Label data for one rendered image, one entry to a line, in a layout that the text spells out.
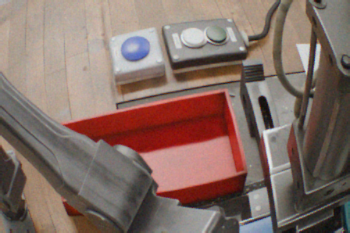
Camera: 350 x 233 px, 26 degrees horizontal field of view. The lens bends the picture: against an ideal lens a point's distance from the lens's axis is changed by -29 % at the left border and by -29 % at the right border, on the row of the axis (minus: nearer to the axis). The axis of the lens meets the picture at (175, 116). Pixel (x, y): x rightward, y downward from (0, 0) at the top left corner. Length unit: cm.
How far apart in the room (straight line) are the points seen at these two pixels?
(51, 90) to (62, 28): 12
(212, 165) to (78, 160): 43
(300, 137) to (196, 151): 42
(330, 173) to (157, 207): 19
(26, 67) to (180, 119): 27
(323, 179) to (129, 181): 20
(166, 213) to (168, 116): 39
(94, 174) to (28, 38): 57
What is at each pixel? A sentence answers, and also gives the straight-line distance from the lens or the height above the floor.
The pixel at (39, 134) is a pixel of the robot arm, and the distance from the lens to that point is 83.
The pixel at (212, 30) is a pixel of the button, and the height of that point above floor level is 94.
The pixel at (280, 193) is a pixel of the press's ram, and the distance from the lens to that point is 93.
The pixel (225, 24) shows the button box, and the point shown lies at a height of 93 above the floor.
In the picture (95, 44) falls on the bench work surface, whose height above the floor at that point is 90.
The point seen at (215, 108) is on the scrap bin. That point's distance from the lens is 126.
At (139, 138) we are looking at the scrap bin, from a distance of 126.
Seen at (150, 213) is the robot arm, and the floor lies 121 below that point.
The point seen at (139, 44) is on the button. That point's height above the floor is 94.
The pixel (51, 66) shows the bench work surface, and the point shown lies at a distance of 133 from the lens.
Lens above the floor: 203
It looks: 62 degrees down
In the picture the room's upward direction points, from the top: 1 degrees clockwise
